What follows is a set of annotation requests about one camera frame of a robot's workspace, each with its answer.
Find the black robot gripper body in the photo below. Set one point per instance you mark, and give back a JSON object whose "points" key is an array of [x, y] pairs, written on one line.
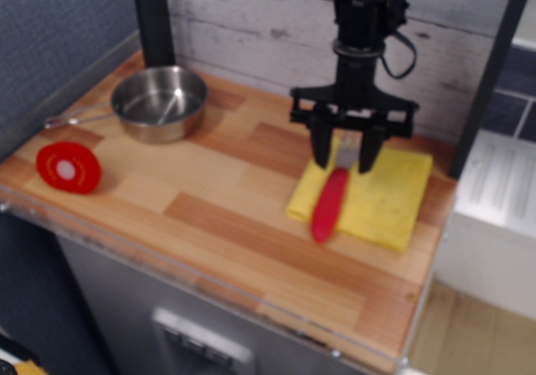
{"points": [[354, 101]]}

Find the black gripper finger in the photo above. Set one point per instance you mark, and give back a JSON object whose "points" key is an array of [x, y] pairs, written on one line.
{"points": [[321, 132], [371, 144]]}

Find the red handled metal fork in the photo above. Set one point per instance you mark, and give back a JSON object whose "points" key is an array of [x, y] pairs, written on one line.
{"points": [[329, 203]]}

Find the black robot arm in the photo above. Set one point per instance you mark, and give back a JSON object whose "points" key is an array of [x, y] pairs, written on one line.
{"points": [[366, 24]]}

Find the yellow folded towel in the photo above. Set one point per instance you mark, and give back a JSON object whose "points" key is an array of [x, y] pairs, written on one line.
{"points": [[381, 206]]}

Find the small stainless steel pot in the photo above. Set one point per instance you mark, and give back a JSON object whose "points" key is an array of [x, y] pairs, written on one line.
{"points": [[155, 105]]}

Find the white ridged toy counter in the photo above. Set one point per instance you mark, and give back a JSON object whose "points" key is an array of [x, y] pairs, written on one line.
{"points": [[489, 247]]}

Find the clear acrylic edge guard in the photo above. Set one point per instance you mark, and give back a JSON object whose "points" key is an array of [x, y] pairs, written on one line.
{"points": [[188, 274]]}

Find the silver dispenser button panel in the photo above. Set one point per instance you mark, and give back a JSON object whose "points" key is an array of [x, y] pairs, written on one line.
{"points": [[176, 333]]}

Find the red toy tomato slice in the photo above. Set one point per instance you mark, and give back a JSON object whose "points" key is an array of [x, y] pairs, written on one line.
{"points": [[69, 166]]}

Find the grey toy fridge cabinet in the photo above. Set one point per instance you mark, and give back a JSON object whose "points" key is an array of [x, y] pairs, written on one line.
{"points": [[176, 325]]}

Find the yellow object bottom left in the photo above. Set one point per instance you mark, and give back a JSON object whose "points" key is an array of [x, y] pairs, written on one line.
{"points": [[28, 368]]}

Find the black vertical post right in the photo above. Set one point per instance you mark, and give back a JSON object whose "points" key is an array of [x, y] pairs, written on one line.
{"points": [[499, 52]]}

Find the black vertical post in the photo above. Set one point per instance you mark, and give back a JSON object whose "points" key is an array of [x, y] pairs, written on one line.
{"points": [[499, 52], [153, 18]]}

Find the black vertical post left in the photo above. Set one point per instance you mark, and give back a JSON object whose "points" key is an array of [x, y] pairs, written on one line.
{"points": [[153, 18]]}

